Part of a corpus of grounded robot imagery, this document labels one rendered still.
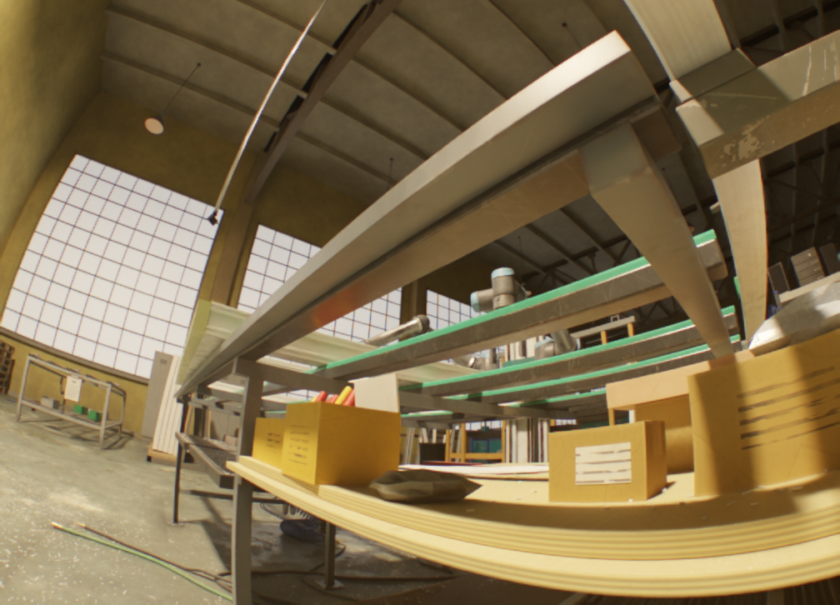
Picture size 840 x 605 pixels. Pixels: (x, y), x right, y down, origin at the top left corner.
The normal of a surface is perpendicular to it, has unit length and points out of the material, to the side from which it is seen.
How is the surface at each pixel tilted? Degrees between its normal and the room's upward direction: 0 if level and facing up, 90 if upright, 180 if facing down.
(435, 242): 180
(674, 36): 179
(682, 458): 90
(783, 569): 90
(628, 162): 90
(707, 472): 90
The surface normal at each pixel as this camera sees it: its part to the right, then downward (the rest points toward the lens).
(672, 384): -0.76, -0.30
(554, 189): -0.04, 0.91
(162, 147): 0.64, -0.30
